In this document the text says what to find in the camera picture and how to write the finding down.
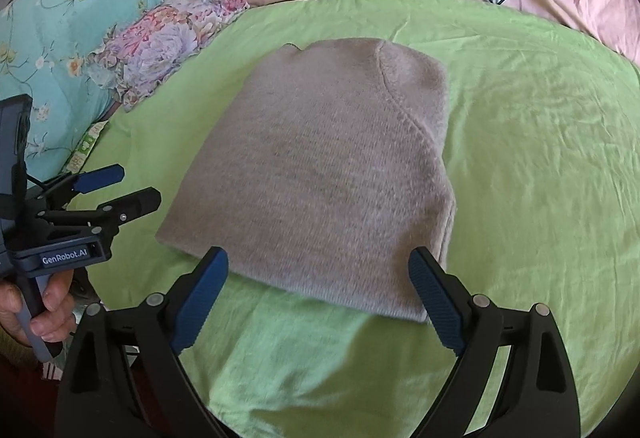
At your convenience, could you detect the beige knit sweater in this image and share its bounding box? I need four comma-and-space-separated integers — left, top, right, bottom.
156, 38, 457, 322

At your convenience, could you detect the purple pink floral pillow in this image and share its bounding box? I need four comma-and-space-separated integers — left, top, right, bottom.
86, 0, 250, 112

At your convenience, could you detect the teal floral pillow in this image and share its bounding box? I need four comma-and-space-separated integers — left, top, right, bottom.
1, 0, 162, 181

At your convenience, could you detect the left hand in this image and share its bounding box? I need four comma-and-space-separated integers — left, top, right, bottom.
0, 270, 76, 346

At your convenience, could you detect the green white paper package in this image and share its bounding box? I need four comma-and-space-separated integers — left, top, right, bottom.
62, 120, 108, 173

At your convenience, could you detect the green bed sheet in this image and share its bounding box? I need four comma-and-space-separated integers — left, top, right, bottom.
74, 0, 639, 437

